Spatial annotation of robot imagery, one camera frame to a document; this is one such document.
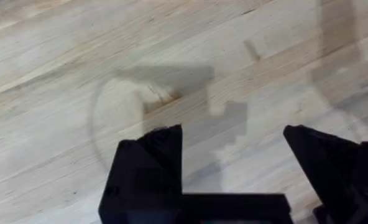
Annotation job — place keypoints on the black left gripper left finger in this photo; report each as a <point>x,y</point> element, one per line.
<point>146,174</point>

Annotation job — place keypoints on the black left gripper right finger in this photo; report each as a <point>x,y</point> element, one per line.
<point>336,168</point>

